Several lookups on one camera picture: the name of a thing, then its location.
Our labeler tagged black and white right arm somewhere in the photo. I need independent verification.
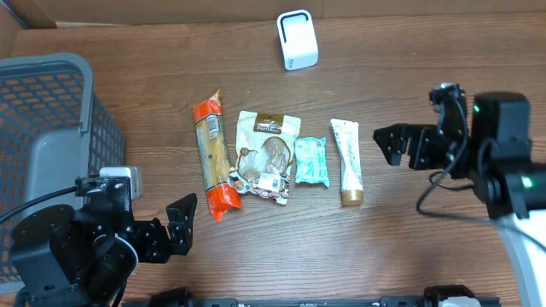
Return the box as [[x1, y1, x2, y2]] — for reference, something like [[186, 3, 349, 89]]
[[373, 83, 545, 306]]

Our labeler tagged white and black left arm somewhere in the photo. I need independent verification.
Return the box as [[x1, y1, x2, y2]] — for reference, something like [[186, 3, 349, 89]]
[[10, 177, 197, 306]]

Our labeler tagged white barcode scanner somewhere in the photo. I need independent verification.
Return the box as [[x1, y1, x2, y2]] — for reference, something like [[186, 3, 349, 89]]
[[276, 9, 319, 71]]

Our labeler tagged white tube with gold cap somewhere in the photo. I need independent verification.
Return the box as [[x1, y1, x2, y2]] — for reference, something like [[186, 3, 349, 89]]
[[330, 119, 364, 206]]

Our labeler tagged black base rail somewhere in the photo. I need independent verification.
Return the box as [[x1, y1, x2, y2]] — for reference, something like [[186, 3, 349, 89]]
[[121, 285, 502, 307]]

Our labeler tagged teal snack packet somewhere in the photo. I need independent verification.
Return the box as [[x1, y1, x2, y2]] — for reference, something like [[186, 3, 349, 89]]
[[295, 137, 329, 188]]

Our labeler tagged orange biscuit pack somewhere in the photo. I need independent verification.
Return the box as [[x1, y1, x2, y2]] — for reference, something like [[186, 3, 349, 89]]
[[193, 90, 242, 222]]

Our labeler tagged beige brown snack pouch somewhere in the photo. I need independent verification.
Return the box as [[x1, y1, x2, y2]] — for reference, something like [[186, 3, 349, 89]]
[[229, 111, 301, 206]]

